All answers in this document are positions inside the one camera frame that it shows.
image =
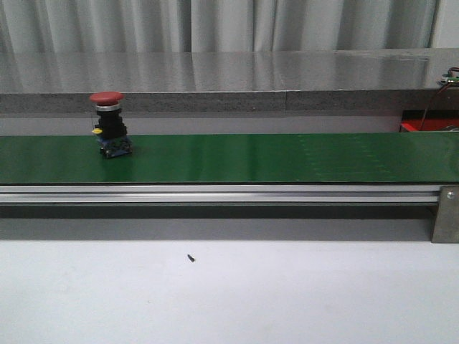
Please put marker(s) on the grey pleated curtain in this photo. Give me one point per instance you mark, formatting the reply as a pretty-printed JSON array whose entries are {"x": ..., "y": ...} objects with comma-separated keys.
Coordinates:
[{"x": 214, "y": 26}]

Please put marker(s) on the aluminium conveyor side rail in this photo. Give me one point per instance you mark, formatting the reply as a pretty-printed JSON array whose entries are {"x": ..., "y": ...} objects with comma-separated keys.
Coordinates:
[{"x": 281, "y": 193}]

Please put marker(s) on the grey stone counter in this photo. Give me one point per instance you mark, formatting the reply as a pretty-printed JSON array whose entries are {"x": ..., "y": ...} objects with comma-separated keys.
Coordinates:
[{"x": 174, "y": 82}]

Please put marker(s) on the metal conveyor support bracket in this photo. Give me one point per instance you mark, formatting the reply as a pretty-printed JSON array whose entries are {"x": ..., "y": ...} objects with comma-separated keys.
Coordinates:
[{"x": 445, "y": 230}]

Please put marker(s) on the small green circuit board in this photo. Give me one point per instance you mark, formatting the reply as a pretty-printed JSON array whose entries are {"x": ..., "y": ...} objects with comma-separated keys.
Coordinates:
[{"x": 449, "y": 78}]

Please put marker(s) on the green conveyor belt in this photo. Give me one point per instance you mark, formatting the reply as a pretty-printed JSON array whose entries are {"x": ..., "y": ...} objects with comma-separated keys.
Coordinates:
[{"x": 427, "y": 157}]

